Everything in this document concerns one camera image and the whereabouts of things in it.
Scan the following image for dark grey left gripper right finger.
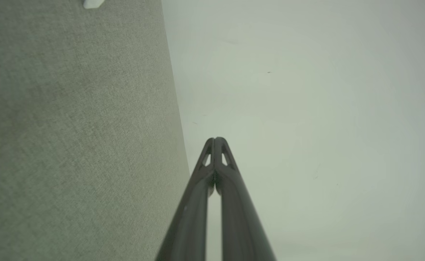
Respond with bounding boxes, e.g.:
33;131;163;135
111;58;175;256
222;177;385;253
216;137;277;261

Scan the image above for grey fabric sofa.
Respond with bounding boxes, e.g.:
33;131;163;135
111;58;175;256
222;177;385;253
0;0;191;261

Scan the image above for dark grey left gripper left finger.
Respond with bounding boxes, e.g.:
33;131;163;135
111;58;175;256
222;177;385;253
155;137;216;261

